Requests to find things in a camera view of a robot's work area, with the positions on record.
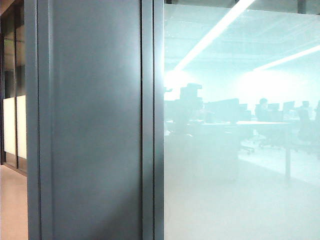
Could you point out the dark framed glass partition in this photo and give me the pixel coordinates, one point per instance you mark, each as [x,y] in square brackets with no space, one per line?
[15,125]

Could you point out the grey metal column panel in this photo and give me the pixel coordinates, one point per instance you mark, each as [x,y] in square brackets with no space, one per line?
[90,125]

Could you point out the frosted glass pane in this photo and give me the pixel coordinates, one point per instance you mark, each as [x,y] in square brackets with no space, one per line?
[225,195]

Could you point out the grey metal window frame post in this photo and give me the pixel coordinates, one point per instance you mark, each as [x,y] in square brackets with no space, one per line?
[152,125]

